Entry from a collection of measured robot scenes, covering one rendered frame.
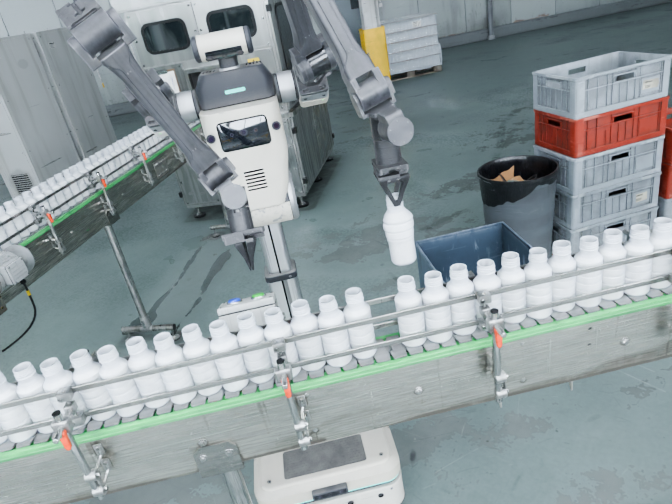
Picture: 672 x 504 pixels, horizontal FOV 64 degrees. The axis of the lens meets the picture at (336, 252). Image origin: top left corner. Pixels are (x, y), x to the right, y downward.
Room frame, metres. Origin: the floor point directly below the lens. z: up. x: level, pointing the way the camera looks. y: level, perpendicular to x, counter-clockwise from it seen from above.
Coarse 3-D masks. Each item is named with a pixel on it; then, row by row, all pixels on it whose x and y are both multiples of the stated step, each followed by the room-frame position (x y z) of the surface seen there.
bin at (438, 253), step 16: (496, 224) 1.62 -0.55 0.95; (432, 240) 1.61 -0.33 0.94; (448, 240) 1.61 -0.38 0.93; (464, 240) 1.62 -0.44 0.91; (480, 240) 1.62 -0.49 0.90; (496, 240) 1.62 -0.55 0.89; (512, 240) 1.54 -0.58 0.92; (432, 256) 1.61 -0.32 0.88; (448, 256) 1.61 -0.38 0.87; (464, 256) 1.62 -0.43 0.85; (480, 256) 1.62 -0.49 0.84; (496, 256) 1.62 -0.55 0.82; (528, 256) 1.43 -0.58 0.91; (448, 272) 1.61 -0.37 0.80
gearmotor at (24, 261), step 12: (0, 252) 2.05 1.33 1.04; (12, 252) 2.05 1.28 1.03; (24, 252) 2.08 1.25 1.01; (0, 264) 1.96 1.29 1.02; (12, 264) 1.95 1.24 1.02; (24, 264) 2.00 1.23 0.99; (0, 276) 1.92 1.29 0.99; (12, 276) 1.93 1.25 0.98; (24, 276) 1.98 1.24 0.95; (0, 288) 1.91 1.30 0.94; (0, 300) 1.88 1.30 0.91; (0, 312) 1.86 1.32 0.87
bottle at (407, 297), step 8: (400, 280) 1.02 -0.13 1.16; (408, 280) 1.02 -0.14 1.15; (400, 288) 1.00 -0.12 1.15; (408, 288) 0.99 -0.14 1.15; (400, 296) 1.00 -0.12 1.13; (408, 296) 0.99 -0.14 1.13; (416, 296) 0.99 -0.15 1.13; (400, 304) 0.99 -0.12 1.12; (408, 304) 0.98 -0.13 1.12; (416, 304) 0.98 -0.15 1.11; (400, 320) 0.99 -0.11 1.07; (408, 320) 0.98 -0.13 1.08; (416, 320) 0.98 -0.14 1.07; (424, 320) 1.00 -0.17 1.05; (400, 328) 1.00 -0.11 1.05; (408, 328) 0.98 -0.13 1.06; (416, 328) 0.98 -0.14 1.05; (424, 328) 0.99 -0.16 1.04; (400, 336) 1.00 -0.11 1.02; (408, 344) 0.98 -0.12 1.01; (416, 344) 0.98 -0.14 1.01
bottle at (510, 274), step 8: (504, 256) 1.03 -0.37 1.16; (512, 256) 1.03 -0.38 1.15; (504, 264) 1.01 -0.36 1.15; (512, 264) 1.00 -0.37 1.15; (504, 272) 1.01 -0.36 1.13; (512, 272) 1.00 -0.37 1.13; (520, 272) 1.00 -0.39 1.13; (504, 280) 1.00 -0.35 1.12; (512, 280) 0.99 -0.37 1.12; (520, 280) 0.99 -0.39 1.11; (504, 296) 1.00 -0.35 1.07; (512, 296) 0.99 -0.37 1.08; (520, 296) 0.99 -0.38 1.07; (504, 304) 1.00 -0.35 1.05; (512, 304) 0.99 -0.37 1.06; (520, 304) 0.99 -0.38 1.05; (504, 312) 1.00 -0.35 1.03; (504, 320) 1.00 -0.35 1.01; (512, 320) 0.99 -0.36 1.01; (520, 320) 0.99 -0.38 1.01
